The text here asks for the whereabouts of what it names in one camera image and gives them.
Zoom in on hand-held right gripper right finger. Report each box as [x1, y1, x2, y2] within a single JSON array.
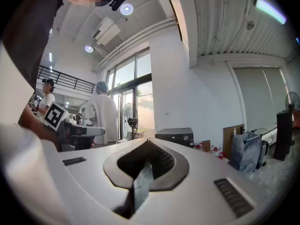
[[131, 137, 280, 225]]

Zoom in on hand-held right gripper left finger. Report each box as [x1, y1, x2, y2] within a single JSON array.
[[0, 123, 151, 225]]

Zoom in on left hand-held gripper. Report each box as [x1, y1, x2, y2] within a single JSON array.
[[43, 101, 106, 151]]

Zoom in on dark grey washing machine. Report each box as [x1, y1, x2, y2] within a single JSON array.
[[155, 127, 195, 149]]

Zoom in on person's left forearm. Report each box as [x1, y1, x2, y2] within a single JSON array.
[[18, 103, 60, 152]]

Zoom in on black standing fan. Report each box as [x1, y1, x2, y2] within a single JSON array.
[[121, 103, 139, 141], [285, 91, 300, 113]]

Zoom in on black balcony railing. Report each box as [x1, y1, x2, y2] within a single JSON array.
[[37, 65, 96, 95]]

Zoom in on grey plastic bag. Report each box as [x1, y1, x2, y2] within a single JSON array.
[[228, 132, 262, 173]]

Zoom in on brown cardboard sheet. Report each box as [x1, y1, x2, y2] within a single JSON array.
[[222, 124, 246, 160]]

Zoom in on silver suitcase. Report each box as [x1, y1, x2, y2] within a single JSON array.
[[256, 139, 270, 170]]

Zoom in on white ceiling pipes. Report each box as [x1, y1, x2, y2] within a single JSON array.
[[92, 17, 177, 74]]

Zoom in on white roller blind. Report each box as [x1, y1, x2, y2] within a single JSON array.
[[234, 67, 272, 135], [262, 67, 288, 132]]

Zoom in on person's black shirt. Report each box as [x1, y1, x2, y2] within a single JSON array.
[[2, 0, 71, 91]]

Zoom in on long ceiling light tube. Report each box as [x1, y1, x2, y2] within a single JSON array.
[[254, 0, 287, 25]]

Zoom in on tall glass window wall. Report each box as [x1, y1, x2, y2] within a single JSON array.
[[106, 47, 156, 141]]

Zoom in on black head-worn camera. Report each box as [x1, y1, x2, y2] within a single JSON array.
[[109, 0, 128, 11]]

